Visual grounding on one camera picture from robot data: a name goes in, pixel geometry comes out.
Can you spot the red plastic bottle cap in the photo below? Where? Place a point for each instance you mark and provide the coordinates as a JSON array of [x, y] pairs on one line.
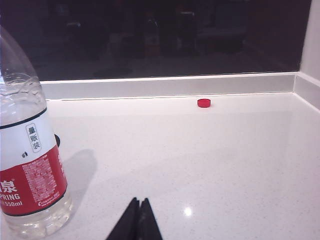
[[203, 103]]

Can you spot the clear red-label water bottle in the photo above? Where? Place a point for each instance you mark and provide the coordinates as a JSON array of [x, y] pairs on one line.
[[32, 162]]

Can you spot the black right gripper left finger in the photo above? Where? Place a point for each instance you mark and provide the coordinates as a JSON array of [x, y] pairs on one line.
[[127, 222]]

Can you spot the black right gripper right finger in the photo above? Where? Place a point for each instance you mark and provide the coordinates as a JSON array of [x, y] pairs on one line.
[[148, 222]]

